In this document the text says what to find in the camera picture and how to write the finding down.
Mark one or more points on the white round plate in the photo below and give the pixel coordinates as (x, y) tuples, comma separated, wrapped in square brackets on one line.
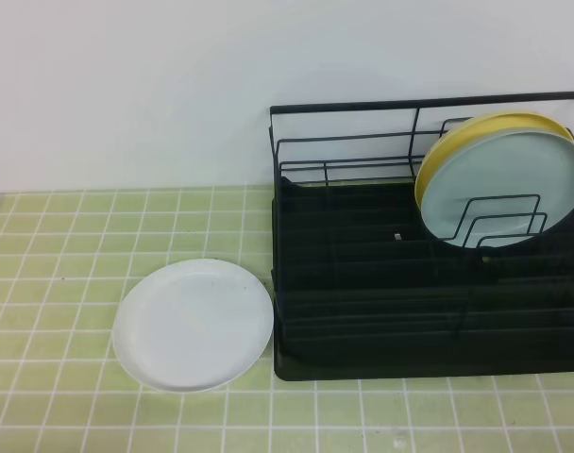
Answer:
[(193, 325)]

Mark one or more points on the mint green plate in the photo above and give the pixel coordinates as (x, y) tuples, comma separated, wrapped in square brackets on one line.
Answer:
[(501, 189)]

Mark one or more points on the yellow plate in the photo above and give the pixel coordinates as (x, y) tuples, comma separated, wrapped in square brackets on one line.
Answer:
[(477, 128)]

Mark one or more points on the black plastic drip tray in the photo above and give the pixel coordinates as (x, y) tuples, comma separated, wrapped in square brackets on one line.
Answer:
[(362, 290)]

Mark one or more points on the black wire dish rack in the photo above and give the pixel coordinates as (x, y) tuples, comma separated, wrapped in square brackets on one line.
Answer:
[(375, 143)]

